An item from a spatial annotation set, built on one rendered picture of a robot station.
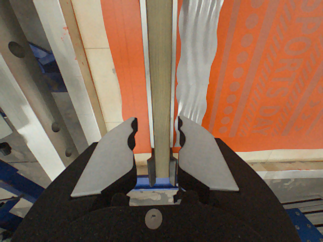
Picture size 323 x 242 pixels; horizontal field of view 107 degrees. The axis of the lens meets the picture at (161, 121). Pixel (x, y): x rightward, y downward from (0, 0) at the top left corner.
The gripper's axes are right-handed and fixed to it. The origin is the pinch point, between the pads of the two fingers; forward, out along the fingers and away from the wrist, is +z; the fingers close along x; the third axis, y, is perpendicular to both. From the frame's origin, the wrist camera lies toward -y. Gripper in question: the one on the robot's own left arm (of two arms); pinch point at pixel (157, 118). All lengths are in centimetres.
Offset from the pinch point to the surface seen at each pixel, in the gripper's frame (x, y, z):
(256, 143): 28.3, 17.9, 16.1
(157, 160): -0.6, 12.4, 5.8
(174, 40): 3.0, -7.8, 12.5
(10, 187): -61, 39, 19
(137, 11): -3.0, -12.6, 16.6
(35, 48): -102, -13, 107
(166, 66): 1.3, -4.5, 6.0
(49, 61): -74, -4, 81
